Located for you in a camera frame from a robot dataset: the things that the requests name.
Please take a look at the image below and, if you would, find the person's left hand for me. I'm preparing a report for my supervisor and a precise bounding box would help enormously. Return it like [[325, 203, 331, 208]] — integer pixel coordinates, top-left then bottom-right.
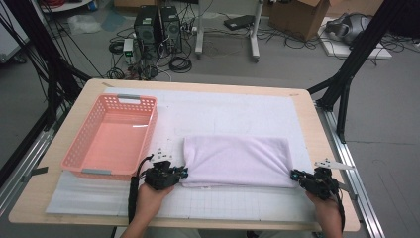
[[136, 182, 175, 216]]

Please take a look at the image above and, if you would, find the white board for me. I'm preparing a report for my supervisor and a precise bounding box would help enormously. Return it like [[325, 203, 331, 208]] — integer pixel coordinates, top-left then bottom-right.
[[318, 16, 393, 60]]

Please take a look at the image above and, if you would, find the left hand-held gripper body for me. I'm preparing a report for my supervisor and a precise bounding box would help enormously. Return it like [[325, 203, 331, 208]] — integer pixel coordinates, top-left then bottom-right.
[[144, 147, 182, 191]]

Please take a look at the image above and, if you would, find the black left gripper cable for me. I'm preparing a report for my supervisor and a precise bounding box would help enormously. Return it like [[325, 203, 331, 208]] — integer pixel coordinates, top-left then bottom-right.
[[127, 153, 156, 225]]

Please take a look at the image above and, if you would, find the white metal stand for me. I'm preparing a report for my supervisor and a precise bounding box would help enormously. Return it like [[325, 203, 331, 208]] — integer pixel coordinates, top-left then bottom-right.
[[194, 0, 265, 63]]

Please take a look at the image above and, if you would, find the black metal frame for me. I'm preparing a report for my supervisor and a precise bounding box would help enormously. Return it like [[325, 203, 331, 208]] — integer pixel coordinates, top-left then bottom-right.
[[0, 0, 92, 133], [306, 0, 420, 145]]

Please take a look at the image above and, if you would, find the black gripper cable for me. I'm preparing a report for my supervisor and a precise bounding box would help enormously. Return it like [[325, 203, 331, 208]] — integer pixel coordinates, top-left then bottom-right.
[[330, 182, 347, 232], [127, 153, 156, 225]]

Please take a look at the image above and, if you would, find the small white device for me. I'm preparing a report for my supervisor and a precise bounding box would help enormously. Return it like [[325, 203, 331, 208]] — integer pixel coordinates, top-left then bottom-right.
[[122, 38, 135, 64]]

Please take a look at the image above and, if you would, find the coiled black cable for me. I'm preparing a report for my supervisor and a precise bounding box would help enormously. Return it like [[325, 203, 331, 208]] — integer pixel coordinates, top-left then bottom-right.
[[168, 56, 193, 74]]

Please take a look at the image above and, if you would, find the aluminium rail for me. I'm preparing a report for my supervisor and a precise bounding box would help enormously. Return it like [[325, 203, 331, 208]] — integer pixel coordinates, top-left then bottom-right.
[[0, 108, 67, 216], [315, 102, 386, 238]]

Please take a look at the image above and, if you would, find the black computer tower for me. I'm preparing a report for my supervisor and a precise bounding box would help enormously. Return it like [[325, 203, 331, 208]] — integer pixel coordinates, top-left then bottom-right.
[[160, 5, 183, 54], [133, 4, 163, 61]]

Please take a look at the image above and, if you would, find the pink plastic basket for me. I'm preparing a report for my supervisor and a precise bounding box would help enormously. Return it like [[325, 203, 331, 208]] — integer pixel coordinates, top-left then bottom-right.
[[60, 93, 158, 182]]

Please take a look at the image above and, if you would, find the lilac towel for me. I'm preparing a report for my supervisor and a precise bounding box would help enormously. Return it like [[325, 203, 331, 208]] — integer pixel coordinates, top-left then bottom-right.
[[180, 134, 298, 190]]

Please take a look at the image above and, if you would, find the flat black device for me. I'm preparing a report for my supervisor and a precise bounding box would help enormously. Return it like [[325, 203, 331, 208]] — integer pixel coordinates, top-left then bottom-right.
[[223, 14, 256, 32]]

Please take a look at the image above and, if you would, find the grey metal bracket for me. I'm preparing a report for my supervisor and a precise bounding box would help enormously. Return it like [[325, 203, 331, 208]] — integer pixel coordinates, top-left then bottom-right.
[[22, 166, 50, 183], [336, 180, 359, 201]]

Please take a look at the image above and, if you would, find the white grid mat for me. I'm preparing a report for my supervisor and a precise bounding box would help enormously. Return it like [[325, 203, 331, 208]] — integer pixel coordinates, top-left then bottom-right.
[[45, 86, 318, 222]]

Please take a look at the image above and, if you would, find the clear plastic bag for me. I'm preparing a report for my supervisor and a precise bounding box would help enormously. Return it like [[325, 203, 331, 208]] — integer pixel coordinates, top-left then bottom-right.
[[67, 13, 103, 36]]

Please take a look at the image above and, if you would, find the white cabinet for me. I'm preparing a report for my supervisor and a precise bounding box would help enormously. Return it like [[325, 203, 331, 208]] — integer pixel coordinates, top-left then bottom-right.
[[0, 0, 30, 64]]

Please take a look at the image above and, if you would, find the open cardboard box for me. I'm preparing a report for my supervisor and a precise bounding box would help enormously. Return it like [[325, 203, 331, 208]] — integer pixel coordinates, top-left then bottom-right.
[[267, 0, 331, 42]]

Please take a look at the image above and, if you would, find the person's right hand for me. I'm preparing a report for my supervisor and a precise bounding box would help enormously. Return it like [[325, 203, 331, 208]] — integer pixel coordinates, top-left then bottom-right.
[[305, 191, 343, 220]]

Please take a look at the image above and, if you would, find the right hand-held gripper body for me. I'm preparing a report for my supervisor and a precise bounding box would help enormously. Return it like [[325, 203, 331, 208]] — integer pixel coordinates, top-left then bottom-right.
[[300, 158, 355, 201]]

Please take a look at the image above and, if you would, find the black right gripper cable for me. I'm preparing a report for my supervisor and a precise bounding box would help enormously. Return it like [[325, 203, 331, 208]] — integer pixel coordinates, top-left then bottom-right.
[[330, 182, 347, 232]]

